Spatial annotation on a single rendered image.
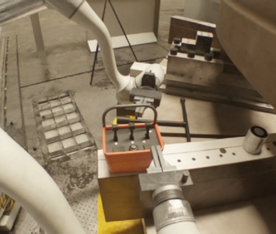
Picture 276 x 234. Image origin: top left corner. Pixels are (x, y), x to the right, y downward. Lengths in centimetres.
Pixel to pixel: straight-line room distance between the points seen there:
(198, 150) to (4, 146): 73
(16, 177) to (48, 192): 5
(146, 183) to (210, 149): 45
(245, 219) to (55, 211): 104
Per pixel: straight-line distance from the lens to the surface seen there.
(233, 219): 121
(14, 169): 31
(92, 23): 92
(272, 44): 98
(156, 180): 53
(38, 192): 32
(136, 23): 391
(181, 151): 87
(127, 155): 68
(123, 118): 151
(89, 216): 147
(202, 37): 177
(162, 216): 48
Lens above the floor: 132
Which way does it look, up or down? 39 degrees down
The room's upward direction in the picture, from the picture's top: 3 degrees clockwise
